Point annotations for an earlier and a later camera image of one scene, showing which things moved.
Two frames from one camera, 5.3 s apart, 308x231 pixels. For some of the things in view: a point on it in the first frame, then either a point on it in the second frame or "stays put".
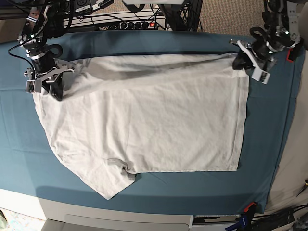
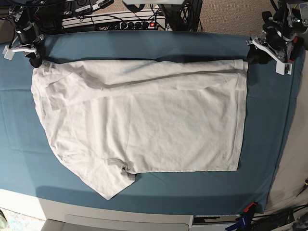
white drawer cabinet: [65, 215] stays put
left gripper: [45, 70] → [27, 41]
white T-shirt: [121, 115] stays put
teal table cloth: [30, 164] stays put
